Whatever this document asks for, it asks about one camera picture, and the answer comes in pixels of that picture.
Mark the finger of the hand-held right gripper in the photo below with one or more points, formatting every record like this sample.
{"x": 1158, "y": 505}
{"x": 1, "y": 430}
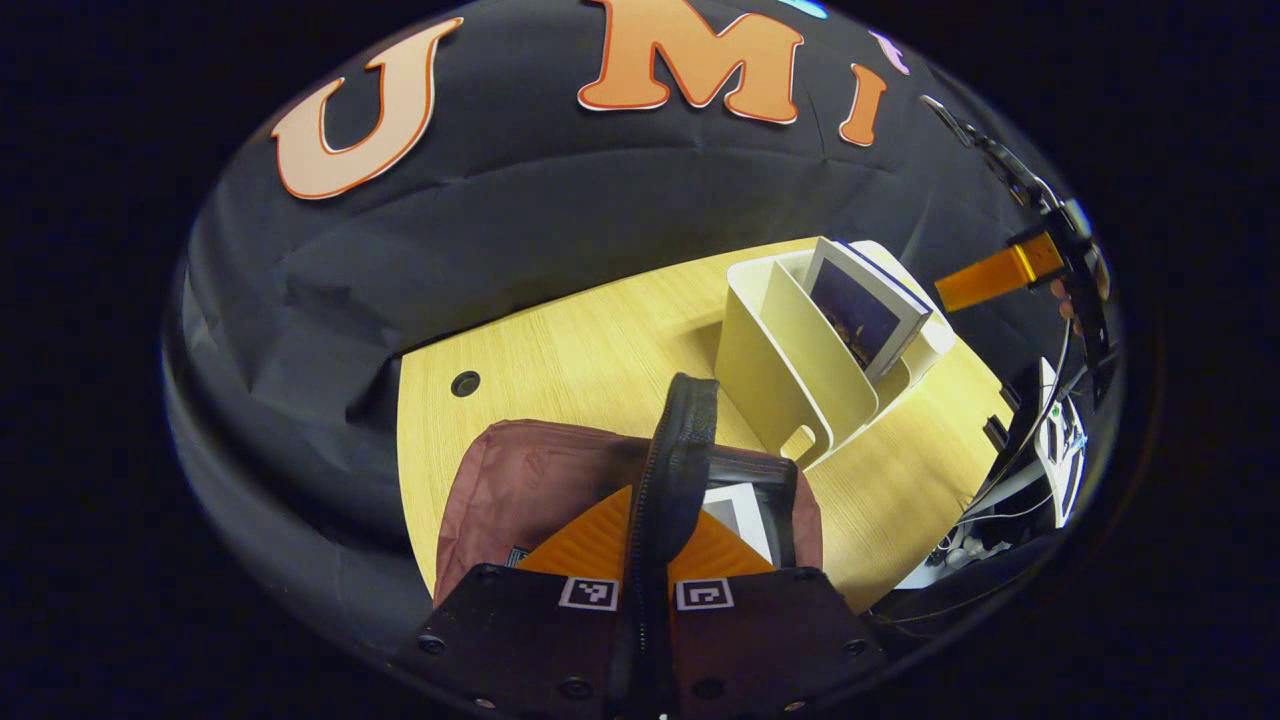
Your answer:
{"x": 1000, "y": 272}

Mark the maroon schoolbag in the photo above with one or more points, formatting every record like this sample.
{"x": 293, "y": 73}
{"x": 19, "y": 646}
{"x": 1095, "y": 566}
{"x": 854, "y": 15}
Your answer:
{"x": 520, "y": 480}

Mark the white plastic bookshelf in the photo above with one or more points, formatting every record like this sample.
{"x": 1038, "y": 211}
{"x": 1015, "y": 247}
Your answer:
{"x": 770, "y": 370}

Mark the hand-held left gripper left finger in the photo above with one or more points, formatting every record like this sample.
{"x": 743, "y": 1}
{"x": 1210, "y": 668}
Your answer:
{"x": 530, "y": 640}

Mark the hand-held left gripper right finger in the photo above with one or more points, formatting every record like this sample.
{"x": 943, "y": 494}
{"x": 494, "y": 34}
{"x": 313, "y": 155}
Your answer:
{"x": 770, "y": 640}

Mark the blue cover book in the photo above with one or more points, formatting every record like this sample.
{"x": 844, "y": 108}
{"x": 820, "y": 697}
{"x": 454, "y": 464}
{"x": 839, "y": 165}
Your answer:
{"x": 860, "y": 315}

